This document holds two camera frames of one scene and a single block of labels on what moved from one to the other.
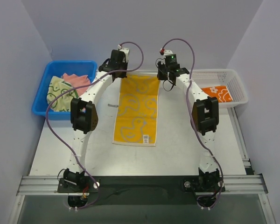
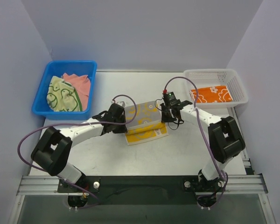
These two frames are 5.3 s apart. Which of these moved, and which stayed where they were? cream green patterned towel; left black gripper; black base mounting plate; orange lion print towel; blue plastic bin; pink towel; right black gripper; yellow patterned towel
Moved: right black gripper; left black gripper; yellow patterned towel
Stayed: orange lion print towel; cream green patterned towel; blue plastic bin; black base mounting plate; pink towel
